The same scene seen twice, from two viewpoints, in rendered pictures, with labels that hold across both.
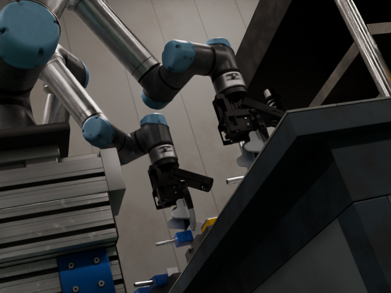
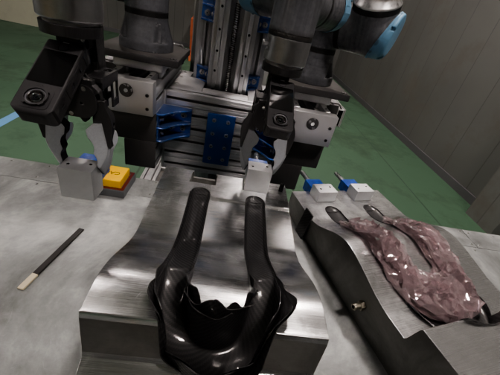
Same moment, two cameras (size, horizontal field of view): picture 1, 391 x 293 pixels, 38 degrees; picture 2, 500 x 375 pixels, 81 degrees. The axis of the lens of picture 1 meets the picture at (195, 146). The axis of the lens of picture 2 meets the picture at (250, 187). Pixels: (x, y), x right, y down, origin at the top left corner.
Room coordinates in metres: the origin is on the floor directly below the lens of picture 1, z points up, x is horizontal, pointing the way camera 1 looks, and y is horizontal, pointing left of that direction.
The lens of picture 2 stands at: (1.54, -0.45, 1.22)
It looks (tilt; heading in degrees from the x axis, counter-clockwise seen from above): 32 degrees down; 103
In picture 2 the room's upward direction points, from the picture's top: 13 degrees clockwise
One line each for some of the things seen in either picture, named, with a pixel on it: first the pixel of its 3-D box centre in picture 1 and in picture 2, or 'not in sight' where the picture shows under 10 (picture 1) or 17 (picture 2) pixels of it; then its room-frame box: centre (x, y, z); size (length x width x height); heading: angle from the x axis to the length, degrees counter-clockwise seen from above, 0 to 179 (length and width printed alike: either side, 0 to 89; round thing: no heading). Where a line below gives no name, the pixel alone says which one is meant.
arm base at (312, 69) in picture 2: not in sight; (312, 62); (1.42, 0.53, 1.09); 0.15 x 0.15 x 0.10
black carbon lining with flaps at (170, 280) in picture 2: not in sight; (226, 243); (1.46, -0.15, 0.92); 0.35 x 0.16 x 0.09; 110
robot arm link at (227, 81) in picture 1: (230, 87); (66, 2); (1.19, -0.12, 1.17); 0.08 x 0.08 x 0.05
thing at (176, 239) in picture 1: (180, 239); (257, 167); (1.42, 0.11, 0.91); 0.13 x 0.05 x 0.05; 110
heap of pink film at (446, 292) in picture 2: not in sight; (412, 249); (1.75, 0.04, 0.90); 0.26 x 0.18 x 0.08; 127
